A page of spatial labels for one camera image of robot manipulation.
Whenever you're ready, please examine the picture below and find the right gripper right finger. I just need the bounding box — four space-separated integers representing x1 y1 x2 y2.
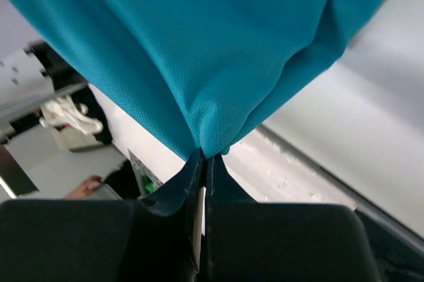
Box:
205 156 379 281

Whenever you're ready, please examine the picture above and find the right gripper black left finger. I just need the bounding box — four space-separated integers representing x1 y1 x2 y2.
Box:
1 149 204 281

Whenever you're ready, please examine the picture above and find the teal t-shirt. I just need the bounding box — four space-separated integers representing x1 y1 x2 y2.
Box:
9 0 384 159

